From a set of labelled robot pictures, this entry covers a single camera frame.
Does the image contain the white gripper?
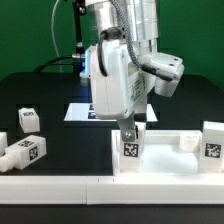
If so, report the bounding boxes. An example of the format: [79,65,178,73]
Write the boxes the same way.
[90,41,155,142]

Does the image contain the white square table top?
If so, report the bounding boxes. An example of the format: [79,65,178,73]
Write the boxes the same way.
[110,129,224,177]

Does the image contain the white marker sheet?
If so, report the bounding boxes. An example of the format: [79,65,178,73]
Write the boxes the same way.
[64,103,157,122]

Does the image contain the white front fence bar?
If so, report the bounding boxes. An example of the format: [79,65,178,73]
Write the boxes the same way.
[0,174,224,205]

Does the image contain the white part at left edge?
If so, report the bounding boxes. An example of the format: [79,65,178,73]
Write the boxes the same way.
[0,132,8,156]

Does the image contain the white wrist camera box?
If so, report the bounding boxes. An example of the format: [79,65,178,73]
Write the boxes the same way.
[149,53,184,97]

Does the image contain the black cables behind table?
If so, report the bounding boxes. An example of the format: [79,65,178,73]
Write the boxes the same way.
[33,53,86,74]

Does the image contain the grey arm hose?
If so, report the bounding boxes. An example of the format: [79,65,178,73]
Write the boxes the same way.
[97,0,174,82]

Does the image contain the black camera pole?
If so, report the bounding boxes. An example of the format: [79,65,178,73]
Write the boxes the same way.
[72,0,87,73]

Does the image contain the white thin cable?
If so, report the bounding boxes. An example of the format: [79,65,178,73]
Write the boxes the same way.
[50,0,64,73]

